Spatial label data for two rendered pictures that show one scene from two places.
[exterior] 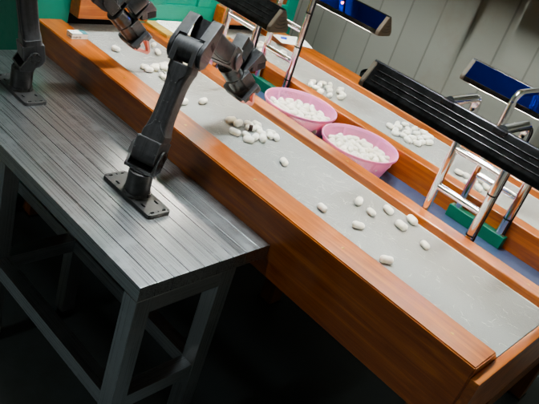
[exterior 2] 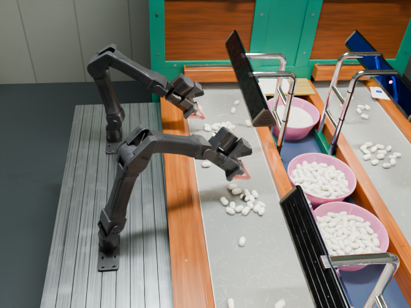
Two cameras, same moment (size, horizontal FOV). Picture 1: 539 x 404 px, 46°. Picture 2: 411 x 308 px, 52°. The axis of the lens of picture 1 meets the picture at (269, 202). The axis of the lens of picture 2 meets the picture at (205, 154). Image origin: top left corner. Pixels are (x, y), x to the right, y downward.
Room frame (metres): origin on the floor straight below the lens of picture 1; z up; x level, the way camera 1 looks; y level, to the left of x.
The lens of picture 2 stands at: (0.96, -0.52, 1.86)
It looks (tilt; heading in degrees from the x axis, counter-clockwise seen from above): 40 degrees down; 45
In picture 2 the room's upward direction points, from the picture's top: 4 degrees clockwise
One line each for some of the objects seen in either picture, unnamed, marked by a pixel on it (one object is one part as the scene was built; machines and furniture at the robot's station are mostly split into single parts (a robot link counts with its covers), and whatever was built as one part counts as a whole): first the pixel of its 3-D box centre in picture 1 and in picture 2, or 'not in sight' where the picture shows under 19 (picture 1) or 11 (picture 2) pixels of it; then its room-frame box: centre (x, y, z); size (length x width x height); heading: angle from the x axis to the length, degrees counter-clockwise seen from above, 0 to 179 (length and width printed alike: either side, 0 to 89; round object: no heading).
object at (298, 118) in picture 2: not in sight; (288, 121); (2.42, 0.36, 0.71); 0.22 x 0.22 x 0.06
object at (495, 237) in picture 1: (516, 166); not in sight; (1.90, -0.68, 0.90); 0.20 x 0.19 x 0.45; 54
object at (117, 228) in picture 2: (144, 158); (109, 225); (1.38, 0.32, 0.77); 0.09 x 0.06 x 0.06; 77
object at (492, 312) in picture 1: (262, 146); (243, 217); (1.78, 0.08, 0.73); 1.81 x 0.30 x 0.02; 54
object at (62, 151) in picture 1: (145, 135); (174, 186); (1.75, 0.42, 0.65); 1.20 x 0.90 x 0.04; 55
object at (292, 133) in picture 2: not in sight; (289, 119); (2.42, 0.36, 0.72); 0.27 x 0.27 x 0.10
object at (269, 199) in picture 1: (204, 171); (185, 231); (1.61, 0.20, 0.67); 1.81 x 0.12 x 0.19; 54
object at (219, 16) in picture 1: (244, 15); (342, 71); (2.85, 0.38, 0.83); 0.30 x 0.06 x 0.07; 144
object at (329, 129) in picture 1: (355, 155); (344, 238); (1.99, -0.22, 0.72); 0.27 x 0.27 x 0.10
